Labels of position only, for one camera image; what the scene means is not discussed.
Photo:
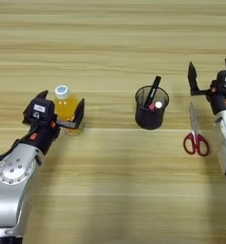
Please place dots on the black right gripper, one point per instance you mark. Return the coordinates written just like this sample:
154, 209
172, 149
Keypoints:
221, 103

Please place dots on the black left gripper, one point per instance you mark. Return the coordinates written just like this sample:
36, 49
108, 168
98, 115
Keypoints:
44, 139

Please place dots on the orange juice bottle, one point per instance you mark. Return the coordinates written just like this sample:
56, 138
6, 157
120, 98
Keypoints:
65, 106

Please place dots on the black marker pen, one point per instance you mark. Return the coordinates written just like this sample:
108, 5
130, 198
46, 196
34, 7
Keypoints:
155, 85

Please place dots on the grey pen white end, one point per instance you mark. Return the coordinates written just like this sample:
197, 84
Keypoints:
158, 104

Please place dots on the red capped marker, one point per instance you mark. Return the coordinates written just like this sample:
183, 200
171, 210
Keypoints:
151, 107

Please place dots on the black mesh pen holder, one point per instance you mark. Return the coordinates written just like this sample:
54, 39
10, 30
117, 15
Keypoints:
149, 122

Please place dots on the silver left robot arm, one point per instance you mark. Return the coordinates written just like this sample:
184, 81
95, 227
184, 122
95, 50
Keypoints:
12, 190

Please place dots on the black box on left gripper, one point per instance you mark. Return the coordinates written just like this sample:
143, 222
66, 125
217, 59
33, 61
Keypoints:
38, 111

